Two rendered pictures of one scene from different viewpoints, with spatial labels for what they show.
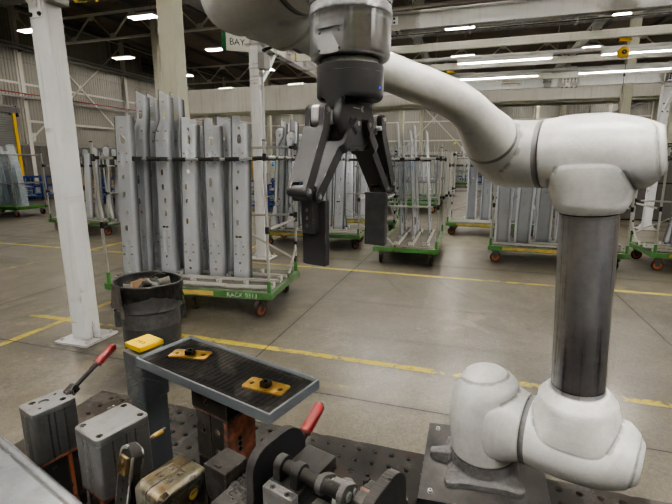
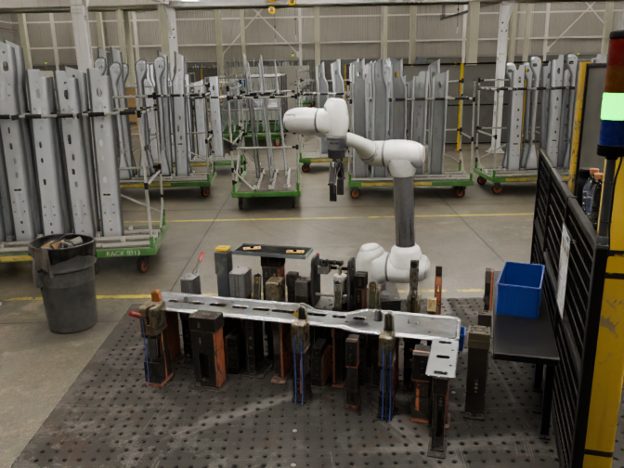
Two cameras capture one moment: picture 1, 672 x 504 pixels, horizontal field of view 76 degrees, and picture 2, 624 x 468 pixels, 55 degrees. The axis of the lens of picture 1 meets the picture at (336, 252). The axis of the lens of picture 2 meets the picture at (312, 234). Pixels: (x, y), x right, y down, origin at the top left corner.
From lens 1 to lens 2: 2.16 m
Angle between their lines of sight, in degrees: 17
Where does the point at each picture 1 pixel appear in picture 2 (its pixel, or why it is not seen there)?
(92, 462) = (240, 283)
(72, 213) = not seen: outside the picture
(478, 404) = (368, 258)
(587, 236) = (402, 185)
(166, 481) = (275, 280)
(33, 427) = (191, 285)
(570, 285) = (398, 203)
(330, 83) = (334, 155)
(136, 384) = (223, 266)
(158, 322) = (82, 278)
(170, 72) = not seen: outside the picture
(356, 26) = (341, 143)
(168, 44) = not seen: outside the picture
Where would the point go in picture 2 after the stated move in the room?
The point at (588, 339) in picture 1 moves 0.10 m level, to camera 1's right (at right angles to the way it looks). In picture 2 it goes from (406, 223) to (423, 221)
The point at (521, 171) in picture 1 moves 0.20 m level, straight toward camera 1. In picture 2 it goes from (378, 162) to (379, 168)
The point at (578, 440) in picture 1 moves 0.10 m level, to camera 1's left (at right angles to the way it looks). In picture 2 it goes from (406, 263) to (388, 265)
